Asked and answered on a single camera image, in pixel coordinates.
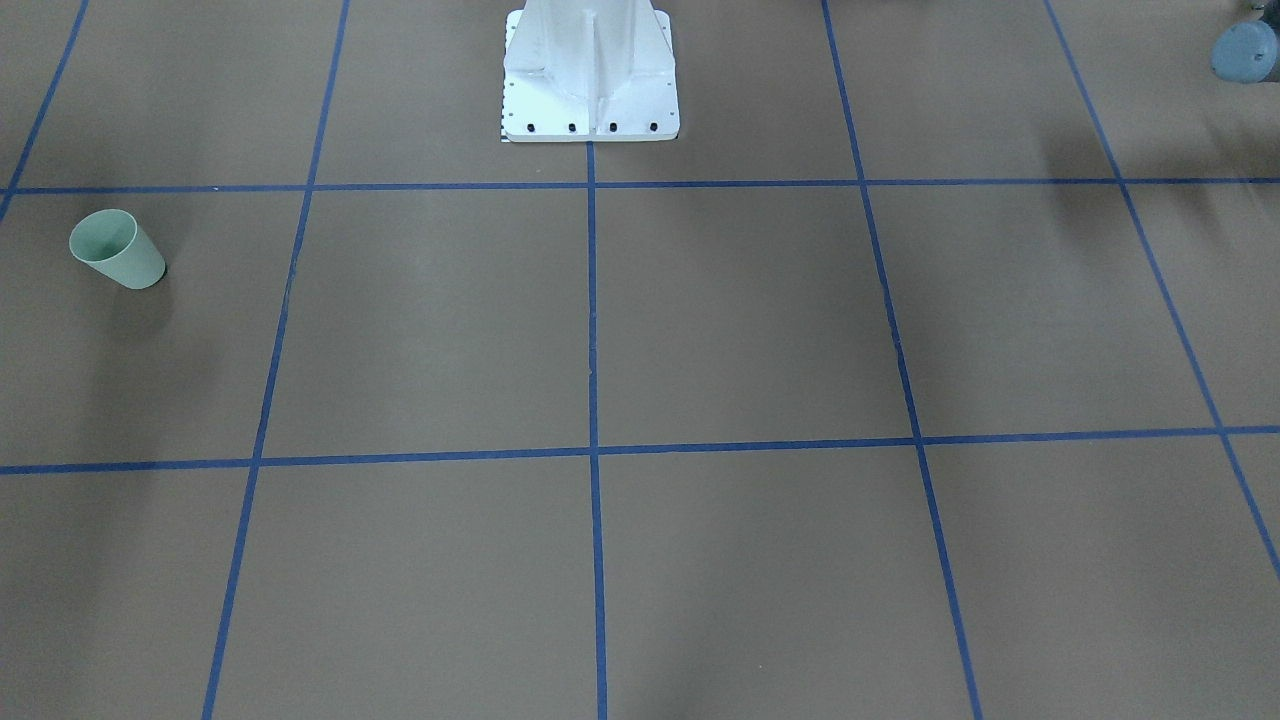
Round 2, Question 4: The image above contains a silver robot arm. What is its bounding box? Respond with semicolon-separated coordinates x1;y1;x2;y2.
1210;1;1279;85

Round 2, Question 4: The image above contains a green plastic cup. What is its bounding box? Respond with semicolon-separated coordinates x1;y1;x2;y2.
68;209;168;290

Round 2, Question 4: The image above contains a brown paper table cover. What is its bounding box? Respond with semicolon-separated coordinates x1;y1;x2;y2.
3;1;1277;719

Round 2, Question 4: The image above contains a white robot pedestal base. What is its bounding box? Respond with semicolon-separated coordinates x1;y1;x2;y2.
500;1;681;143

